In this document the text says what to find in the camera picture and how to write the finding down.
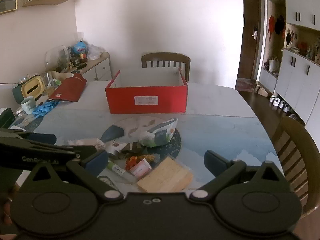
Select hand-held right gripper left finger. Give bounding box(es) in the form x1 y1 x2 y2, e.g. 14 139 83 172
25 152 125 203

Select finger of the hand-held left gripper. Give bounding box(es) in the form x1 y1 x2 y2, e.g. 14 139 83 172
0 129 57 144
22 140 97 159

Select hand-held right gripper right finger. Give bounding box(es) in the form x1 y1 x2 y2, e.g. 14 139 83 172
189 150 287 202

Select green white tube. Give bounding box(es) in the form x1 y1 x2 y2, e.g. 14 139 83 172
107 161 126 177

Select red yellow wrapper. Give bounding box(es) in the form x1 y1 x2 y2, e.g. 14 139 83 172
125 156 139 172

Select pink white small box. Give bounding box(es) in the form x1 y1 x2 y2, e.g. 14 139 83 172
129 159 152 180

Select wooden block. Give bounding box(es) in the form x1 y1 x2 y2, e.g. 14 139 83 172
137 156 193 193

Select red cardboard box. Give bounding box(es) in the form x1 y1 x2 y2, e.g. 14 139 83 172
105 67 188 115

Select person's left hand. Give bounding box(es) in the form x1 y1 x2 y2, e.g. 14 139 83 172
0 189 16 229

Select blue gloves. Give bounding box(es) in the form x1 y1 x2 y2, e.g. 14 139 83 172
32 100 61 117

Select pale green mug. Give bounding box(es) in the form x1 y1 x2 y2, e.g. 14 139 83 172
20 96 38 115

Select camouflage pouch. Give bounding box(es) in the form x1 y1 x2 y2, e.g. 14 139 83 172
119 142 150 156

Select dark green box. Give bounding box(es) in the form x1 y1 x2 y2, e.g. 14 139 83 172
0 108 16 128

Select green cream tissue box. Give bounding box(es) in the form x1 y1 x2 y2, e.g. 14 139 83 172
12 75 49 104

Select orange snack wrapper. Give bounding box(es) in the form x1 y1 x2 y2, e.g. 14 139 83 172
142 154 160 163

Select clear glass jar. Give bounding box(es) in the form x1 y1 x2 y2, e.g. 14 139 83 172
41 71 60 96

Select red paper bag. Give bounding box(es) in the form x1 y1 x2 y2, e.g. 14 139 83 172
49 74 88 103

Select white green snack bag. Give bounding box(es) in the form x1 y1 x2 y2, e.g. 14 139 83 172
139 117 178 147

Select wooden chair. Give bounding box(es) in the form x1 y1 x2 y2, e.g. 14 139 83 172
141 52 191 83
271 116 320 215

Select glass vase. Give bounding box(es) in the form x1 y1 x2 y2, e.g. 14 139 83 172
45 45 70 73

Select patterned doormat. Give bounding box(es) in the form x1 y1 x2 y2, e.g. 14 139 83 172
236 79 256 91

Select white sideboard cabinet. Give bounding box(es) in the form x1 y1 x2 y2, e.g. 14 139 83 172
45 52 113 81

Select beige slipper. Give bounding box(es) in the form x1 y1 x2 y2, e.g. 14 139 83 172
255 85 268 97

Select blue round toy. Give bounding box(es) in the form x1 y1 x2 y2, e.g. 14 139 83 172
71 41 87 55

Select clear plastic bag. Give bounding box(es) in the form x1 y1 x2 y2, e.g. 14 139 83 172
86 44 103 60

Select brown door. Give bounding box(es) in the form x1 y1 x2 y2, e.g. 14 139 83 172
236 0 265 88

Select cream tote bag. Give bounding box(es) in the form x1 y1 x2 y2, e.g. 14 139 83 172
269 56 281 72

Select white wardrobe cabinet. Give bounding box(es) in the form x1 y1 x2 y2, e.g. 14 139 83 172
259 0 320 127

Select red hanging garment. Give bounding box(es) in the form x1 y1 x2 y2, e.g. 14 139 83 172
266 15 275 42

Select row of shelf ornaments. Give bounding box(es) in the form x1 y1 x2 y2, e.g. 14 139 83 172
285 27 320 64

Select wooden wall shelf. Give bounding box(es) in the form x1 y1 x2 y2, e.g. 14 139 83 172
22 0 68 7

